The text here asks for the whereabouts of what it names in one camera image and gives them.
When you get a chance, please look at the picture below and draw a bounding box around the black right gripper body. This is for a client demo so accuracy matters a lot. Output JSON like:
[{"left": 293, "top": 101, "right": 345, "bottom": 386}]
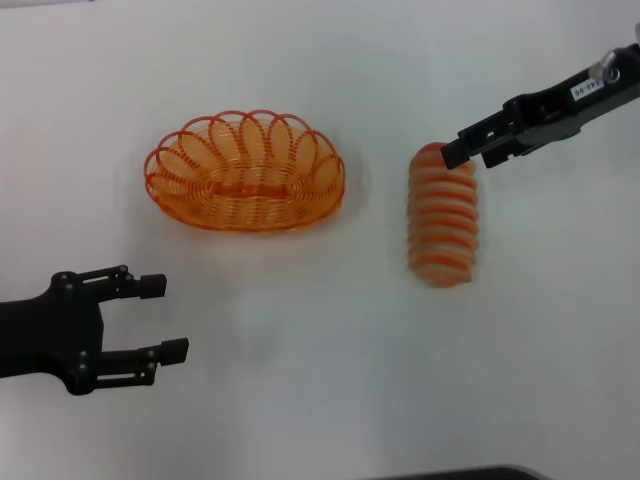
[{"left": 501, "top": 41, "right": 640, "bottom": 152}]

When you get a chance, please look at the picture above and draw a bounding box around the orange striped bread loaf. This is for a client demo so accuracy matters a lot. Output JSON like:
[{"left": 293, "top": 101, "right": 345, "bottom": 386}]
[{"left": 405, "top": 141, "right": 483, "bottom": 289}]

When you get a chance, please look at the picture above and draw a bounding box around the orange wire oval basket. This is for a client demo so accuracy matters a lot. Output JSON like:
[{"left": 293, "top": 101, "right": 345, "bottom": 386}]
[{"left": 144, "top": 106, "right": 348, "bottom": 234}]

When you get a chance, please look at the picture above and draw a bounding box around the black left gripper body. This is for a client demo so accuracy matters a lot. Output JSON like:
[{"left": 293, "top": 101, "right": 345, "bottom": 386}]
[{"left": 0, "top": 271, "right": 107, "bottom": 397}]

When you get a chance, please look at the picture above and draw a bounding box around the dark rounded robot base edge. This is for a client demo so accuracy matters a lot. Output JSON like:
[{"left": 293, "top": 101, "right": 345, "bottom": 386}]
[{"left": 378, "top": 464, "right": 547, "bottom": 480}]

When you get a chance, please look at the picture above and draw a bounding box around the silver fitting on right gripper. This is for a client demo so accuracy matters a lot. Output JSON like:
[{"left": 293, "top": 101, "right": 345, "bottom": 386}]
[{"left": 591, "top": 48, "right": 622, "bottom": 82}]

